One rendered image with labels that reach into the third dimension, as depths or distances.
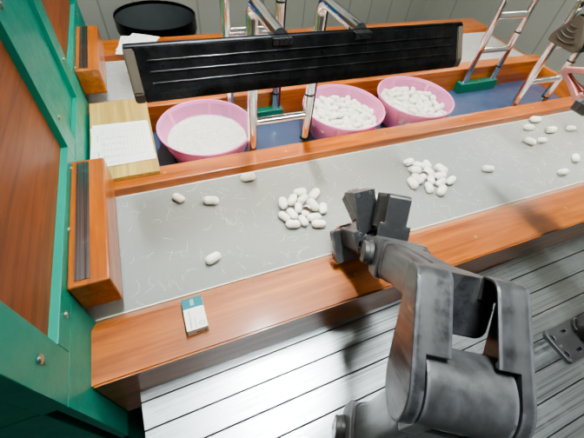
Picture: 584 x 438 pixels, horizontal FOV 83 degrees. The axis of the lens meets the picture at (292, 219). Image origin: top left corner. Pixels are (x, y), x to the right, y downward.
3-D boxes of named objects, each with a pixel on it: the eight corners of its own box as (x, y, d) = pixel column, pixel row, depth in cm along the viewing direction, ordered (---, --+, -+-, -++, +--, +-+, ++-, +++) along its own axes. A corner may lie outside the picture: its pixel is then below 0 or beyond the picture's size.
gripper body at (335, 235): (328, 230, 65) (346, 236, 58) (372, 218, 68) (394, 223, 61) (333, 261, 66) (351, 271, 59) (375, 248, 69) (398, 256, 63)
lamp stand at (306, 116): (332, 201, 91) (378, 25, 57) (262, 216, 85) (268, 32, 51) (306, 157, 102) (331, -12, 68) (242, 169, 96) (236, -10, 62)
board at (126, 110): (161, 174, 80) (160, 169, 79) (92, 186, 75) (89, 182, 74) (146, 101, 99) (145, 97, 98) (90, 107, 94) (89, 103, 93)
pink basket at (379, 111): (392, 136, 114) (401, 110, 107) (341, 166, 101) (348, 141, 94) (335, 100, 125) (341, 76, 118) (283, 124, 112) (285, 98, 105)
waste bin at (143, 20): (198, 83, 252) (187, -2, 209) (213, 116, 227) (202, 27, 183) (136, 91, 238) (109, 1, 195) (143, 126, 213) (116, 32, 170)
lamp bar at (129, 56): (458, 68, 68) (476, 29, 63) (136, 105, 50) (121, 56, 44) (434, 50, 73) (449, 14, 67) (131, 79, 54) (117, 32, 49)
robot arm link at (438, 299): (366, 229, 53) (436, 278, 23) (422, 241, 53) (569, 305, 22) (351, 302, 54) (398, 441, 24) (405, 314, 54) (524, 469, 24)
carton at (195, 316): (209, 329, 57) (208, 325, 55) (189, 336, 56) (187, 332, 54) (202, 299, 60) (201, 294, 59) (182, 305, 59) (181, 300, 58)
